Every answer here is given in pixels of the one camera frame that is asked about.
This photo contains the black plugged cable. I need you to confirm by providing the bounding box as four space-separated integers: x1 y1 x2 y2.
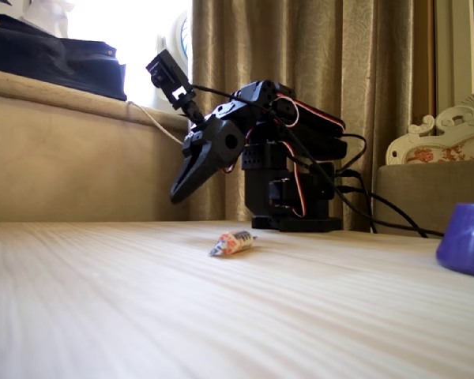
334 185 446 239
333 133 378 234

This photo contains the beige patterned curtain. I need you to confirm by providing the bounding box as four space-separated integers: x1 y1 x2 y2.
191 0 416 233

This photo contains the beige sofa back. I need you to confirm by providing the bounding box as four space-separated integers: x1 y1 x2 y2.
0 66 193 223

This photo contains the ornate white floral chair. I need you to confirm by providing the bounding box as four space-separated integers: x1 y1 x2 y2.
385 88 474 166

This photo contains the black gripper-mounted camera module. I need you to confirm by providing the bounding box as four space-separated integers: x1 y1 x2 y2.
145 48 205 126

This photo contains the black camera cable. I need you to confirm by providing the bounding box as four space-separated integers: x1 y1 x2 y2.
189 83 340 190

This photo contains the white door frame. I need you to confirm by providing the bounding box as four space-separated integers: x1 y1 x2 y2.
434 0 474 118

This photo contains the white cord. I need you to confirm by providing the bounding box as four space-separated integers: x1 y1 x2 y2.
126 100 185 145

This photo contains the white round fan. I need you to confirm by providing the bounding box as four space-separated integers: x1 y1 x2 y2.
156 10 194 70

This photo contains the candy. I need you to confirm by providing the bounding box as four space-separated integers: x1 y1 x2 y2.
208 230 259 257

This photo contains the white figurine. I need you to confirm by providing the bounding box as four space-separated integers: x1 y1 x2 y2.
17 0 70 39

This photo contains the black bag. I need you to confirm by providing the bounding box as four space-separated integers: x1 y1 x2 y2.
0 13 128 103

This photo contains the olive upholstered armrest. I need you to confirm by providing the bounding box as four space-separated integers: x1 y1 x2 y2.
373 159 474 238

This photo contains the purple plastic bowl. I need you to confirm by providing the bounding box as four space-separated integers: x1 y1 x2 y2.
435 202 474 280

